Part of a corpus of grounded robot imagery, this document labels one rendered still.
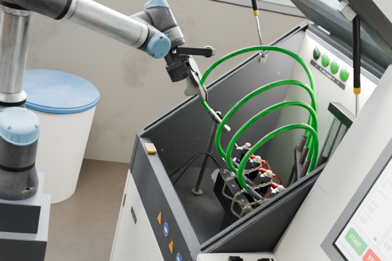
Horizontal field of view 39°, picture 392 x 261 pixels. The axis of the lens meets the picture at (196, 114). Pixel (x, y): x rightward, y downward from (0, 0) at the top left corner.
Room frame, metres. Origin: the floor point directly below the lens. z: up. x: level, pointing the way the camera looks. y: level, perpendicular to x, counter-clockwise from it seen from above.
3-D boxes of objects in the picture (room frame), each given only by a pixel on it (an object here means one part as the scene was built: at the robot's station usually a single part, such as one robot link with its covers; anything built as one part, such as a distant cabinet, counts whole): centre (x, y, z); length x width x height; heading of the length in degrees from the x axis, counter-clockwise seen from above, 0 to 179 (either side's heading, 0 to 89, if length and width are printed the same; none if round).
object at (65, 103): (2.71, 0.79, 0.31); 0.51 x 0.51 x 0.62
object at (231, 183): (1.48, -0.23, 0.91); 0.34 x 0.10 x 0.15; 24
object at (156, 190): (1.49, 0.03, 0.87); 0.62 x 0.04 x 0.16; 24
